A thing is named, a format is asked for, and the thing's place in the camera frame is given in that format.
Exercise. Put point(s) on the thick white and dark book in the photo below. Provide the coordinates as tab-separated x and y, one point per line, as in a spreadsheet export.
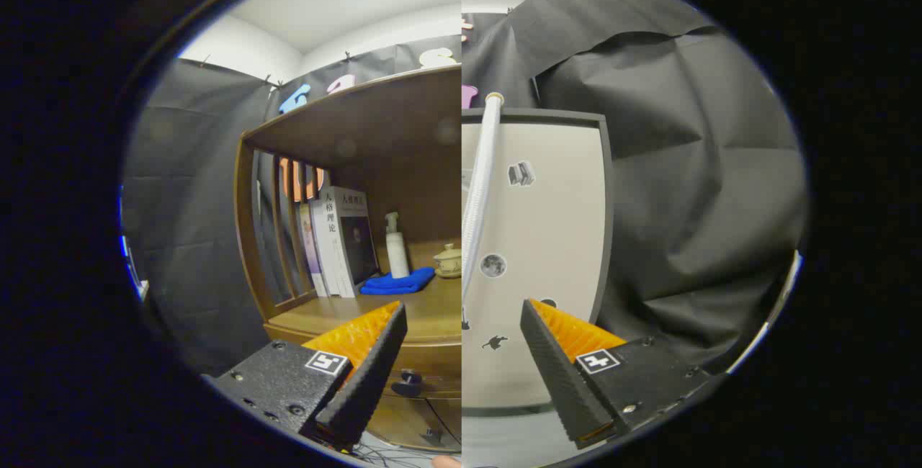
349	237

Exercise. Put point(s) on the purple spine book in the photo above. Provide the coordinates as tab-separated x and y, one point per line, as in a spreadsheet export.
308	245

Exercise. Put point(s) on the black drawer knob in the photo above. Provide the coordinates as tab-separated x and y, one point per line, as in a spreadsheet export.
409	381

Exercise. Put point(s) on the grey panel with dark frame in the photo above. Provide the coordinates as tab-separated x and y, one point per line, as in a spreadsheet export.
555	223

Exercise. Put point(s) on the wooden countertop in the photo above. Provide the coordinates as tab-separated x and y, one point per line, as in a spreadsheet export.
425	309

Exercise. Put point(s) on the blue cloth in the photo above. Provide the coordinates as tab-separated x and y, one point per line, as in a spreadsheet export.
396	283

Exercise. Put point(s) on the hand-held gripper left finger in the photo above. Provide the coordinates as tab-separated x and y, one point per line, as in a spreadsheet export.
367	381

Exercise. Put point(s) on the brown wooden cabinet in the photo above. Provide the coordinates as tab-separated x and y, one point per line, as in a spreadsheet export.
374	115

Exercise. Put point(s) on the brown wooden drawer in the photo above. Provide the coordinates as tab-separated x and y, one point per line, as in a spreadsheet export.
436	360

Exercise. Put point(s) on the cream lidded teacup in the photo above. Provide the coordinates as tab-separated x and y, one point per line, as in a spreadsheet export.
450	260

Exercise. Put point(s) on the thin white book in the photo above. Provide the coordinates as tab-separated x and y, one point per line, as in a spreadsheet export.
324	259

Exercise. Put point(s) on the black backdrop cloth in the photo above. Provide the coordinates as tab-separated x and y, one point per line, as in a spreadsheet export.
684	165

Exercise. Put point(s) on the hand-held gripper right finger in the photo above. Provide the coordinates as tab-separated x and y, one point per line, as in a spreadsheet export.
562	374

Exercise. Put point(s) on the white pump bottle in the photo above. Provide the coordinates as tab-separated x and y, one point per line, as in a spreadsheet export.
397	255

